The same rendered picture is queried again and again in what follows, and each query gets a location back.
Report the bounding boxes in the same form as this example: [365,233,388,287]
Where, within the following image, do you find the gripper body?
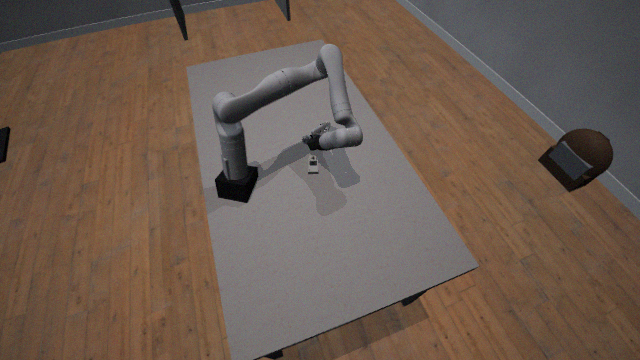
[307,121,332,151]

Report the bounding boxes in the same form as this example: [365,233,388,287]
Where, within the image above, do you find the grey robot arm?
[212,44,363,180]

